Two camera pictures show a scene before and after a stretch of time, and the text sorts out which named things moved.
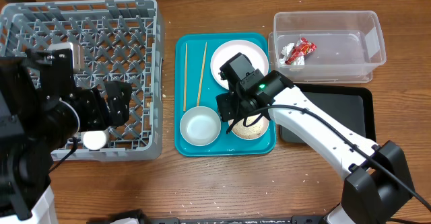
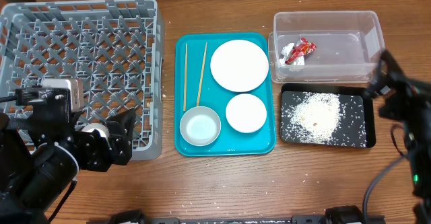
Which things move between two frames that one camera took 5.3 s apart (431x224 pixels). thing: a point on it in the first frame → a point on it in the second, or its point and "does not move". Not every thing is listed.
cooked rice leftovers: (255, 130) → (324, 118)
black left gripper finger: (118, 100) → (121, 148)
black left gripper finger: (118, 92) → (122, 125)
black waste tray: (352, 103) does not move
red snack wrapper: (304, 47) does not move
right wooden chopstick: (201, 75) does not move
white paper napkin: (286, 50) does not move
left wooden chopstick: (185, 77) does not move
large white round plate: (227, 51) does not move
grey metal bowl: (200, 126) does not move
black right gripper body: (229, 107) → (410, 107)
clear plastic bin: (326, 46) does not move
